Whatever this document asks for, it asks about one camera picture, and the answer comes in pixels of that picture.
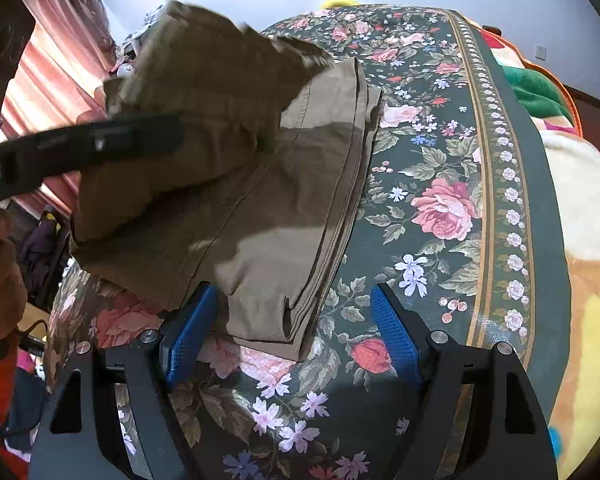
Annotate person's left hand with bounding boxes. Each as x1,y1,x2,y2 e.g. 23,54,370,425
0,209,28,340

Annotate olive green pants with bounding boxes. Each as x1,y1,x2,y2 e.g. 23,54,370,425
71,0,380,361

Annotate white wall socket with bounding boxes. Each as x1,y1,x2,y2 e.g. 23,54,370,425
534,44,547,61

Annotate colourful plush blanket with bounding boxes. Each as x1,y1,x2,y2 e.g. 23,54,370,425
481,27,600,479

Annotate floral dark green bedspread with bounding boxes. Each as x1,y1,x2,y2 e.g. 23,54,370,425
44,5,571,479

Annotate pink curtain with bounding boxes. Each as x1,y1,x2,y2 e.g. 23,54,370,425
0,0,119,219

